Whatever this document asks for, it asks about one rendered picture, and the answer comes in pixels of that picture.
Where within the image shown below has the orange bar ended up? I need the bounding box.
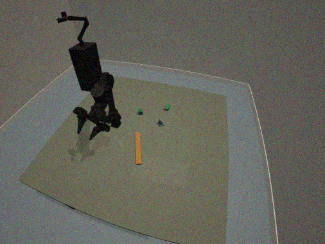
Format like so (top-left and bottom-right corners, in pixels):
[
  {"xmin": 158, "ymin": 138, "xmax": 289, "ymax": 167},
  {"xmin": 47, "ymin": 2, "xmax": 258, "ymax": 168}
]
[{"xmin": 135, "ymin": 132, "xmax": 142, "ymax": 165}]

